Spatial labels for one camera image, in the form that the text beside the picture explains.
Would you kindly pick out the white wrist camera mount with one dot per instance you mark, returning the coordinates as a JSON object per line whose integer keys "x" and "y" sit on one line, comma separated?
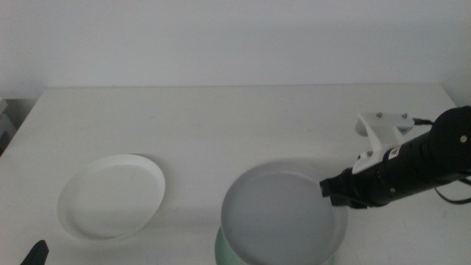
{"x": 382, "y": 132}

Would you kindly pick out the mint green shallow bowl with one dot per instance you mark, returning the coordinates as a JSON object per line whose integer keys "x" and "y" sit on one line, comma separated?
{"x": 222, "y": 254}

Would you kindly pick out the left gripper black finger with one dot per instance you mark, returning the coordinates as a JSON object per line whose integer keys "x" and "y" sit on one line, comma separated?
{"x": 37, "y": 254}

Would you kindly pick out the white shallow bowl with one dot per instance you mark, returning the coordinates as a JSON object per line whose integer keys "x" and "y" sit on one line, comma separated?
{"x": 110, "y": 198}

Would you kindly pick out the grey shallow bowl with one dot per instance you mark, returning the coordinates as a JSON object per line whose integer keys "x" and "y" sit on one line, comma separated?
{"x": 279, "y": 217}

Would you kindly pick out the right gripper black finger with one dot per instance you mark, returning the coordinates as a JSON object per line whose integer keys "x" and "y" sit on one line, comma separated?
{"x": 333, "y": 186}
{"x": 347, "y": 201}

